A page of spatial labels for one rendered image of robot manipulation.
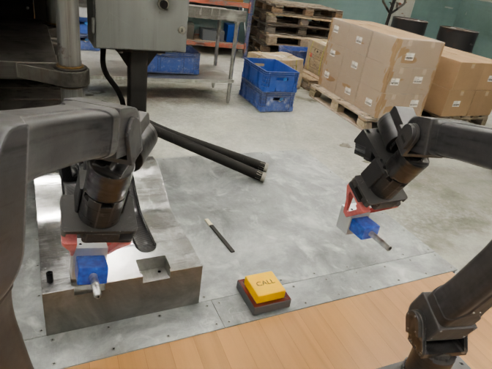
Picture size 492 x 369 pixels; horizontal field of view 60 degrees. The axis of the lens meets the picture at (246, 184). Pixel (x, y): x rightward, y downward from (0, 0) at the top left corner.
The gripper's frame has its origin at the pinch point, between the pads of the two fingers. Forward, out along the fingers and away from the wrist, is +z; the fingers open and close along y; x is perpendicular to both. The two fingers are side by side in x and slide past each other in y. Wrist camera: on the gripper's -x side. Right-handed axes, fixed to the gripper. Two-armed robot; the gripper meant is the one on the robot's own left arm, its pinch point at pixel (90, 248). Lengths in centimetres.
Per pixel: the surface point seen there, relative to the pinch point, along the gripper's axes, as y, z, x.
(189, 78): -137, 169, -314
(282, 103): -232, 160, -284
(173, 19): -32, 3, -90
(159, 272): -12.8, 6.7, 1.0
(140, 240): -10.7, 7.9, -6.9
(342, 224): -50, -3, -3
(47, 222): 5.1, 12.9, -14.9
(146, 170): -15.1, 9.5, -27.2
